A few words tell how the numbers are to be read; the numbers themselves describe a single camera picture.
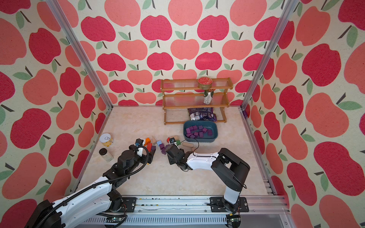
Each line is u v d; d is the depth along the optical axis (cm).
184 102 123
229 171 46
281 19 74
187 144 98
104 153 84
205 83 89
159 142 96
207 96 96
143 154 73
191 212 74
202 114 104
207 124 104
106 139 95
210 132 104
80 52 87
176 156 69
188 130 102
